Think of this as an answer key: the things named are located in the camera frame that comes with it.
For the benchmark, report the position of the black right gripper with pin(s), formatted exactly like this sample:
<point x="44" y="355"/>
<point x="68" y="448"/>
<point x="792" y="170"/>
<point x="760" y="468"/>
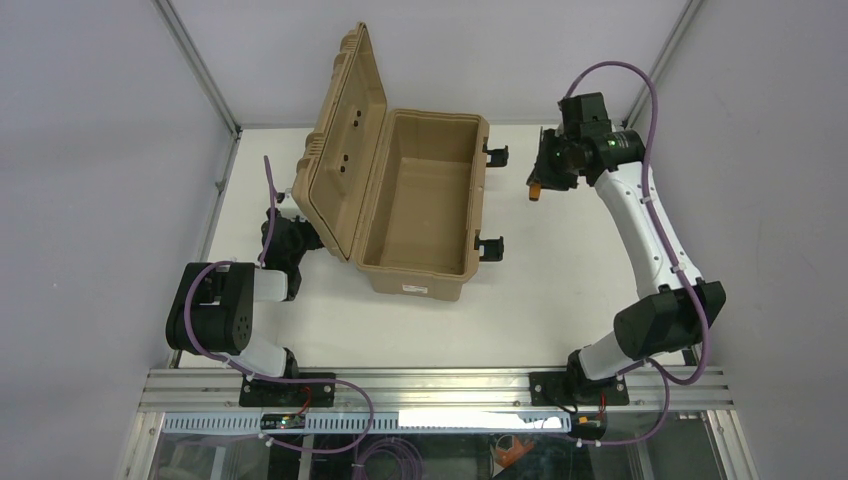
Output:
<point x="546" y="168"/>

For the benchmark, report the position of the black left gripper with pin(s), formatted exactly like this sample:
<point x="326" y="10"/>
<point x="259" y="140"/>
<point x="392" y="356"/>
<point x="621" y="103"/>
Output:
<point x="291" y="237"/>

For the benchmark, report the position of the orange handled screwdriver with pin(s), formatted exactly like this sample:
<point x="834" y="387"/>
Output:
<point x="534" y="192"/>

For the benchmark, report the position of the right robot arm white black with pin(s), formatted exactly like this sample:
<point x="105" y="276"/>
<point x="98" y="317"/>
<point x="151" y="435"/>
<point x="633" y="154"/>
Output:
<point x="675" y="306"/>

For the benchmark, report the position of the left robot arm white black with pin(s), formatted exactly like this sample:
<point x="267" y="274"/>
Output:
<point x="212" y="311"/>

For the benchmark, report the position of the tan plastic toolbox bin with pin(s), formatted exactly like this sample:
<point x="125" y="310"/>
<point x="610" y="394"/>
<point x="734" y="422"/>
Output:
<point x="398" y="193"/>

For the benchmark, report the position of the orange object under table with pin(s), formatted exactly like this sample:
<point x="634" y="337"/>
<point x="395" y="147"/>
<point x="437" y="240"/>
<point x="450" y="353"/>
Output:
<point x="507" y="449"/>

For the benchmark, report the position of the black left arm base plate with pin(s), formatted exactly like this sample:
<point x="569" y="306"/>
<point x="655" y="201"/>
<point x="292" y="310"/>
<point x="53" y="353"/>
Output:
<point x="288" y="392"/>

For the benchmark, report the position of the white slotted cable duct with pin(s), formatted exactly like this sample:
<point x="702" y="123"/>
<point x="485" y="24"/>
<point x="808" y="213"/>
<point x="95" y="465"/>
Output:
<point x="408" y="421"/>

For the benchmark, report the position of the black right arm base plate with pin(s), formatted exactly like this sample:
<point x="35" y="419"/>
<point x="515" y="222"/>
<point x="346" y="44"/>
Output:
<point x="569" y="389"/>

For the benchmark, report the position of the aluminium frame rail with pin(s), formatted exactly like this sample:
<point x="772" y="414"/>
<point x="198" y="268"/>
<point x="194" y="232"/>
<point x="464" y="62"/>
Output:
<point x="195" y="390"/>

